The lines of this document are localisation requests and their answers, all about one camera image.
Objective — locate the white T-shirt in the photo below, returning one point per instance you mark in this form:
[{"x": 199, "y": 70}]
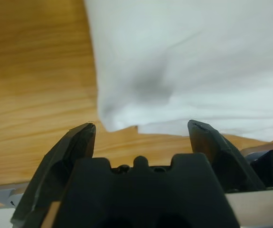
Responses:
[{"x": 174, "y": 47}]

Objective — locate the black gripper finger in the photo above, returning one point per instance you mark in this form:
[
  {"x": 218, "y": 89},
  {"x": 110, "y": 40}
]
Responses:
[
  {"x": 55, "y": 166},
  {"x": 221, "y": 161}
]

